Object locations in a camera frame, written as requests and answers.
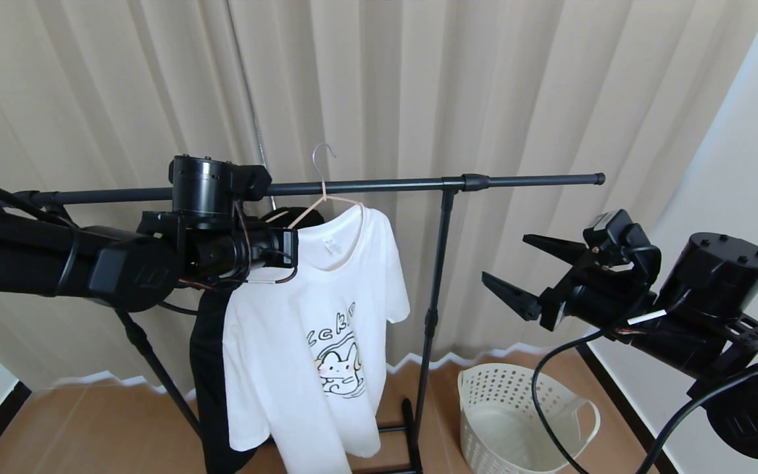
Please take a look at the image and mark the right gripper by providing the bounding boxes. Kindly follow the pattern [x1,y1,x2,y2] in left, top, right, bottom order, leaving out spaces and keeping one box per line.
[481,234,657,332]

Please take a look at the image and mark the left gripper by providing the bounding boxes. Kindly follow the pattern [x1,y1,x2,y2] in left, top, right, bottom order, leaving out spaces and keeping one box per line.
[246,226,300,275]

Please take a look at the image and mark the white garment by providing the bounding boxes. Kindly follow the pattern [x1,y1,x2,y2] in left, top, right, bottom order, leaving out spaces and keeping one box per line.
[222,204,412,474]

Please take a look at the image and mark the black shorts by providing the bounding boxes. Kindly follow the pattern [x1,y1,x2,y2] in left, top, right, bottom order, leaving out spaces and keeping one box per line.
[189,207,328,474]

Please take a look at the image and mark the black clothes rack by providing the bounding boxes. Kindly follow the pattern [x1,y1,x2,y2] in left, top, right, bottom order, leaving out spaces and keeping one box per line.
[14,173,605,474]

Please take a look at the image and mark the white laundry basket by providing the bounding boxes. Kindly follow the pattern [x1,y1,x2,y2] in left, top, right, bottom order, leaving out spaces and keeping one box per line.
[457,363,601,474]

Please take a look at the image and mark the beige curtain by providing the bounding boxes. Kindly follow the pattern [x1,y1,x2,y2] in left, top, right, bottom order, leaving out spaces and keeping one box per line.
[0,0,758,396]

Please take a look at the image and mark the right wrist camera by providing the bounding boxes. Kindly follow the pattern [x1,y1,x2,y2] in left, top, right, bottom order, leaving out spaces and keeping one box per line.
[582,209,663,278]

